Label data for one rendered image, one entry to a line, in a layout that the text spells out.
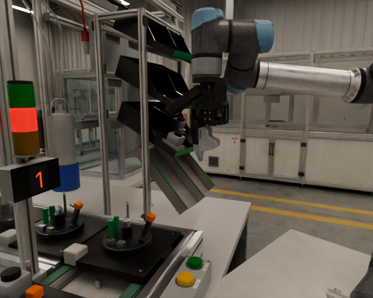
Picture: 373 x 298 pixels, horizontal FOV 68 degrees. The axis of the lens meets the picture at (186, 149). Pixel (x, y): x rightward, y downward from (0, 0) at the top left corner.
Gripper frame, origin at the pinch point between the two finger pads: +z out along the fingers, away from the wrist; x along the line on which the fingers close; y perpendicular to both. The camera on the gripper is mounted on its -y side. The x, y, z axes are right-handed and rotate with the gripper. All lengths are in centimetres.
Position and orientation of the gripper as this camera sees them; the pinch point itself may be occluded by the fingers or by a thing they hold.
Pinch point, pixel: (198, 155)
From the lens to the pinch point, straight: 72.9
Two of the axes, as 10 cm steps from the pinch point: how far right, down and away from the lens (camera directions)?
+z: 0.0, 9.8, 1.7
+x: 3.5, -1.6, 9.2
